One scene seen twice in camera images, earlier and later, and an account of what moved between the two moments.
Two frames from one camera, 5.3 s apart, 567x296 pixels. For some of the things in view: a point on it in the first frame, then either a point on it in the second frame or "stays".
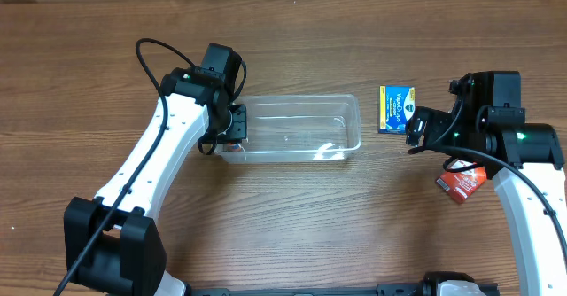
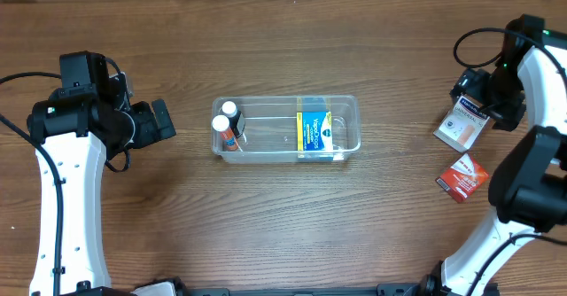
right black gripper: [419, 125] to [469, 85]
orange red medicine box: [461, 184] stays
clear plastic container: [297, 128] stays
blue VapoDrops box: [396, 104] to [314, 136]
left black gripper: [238, 124] to [156, 121]
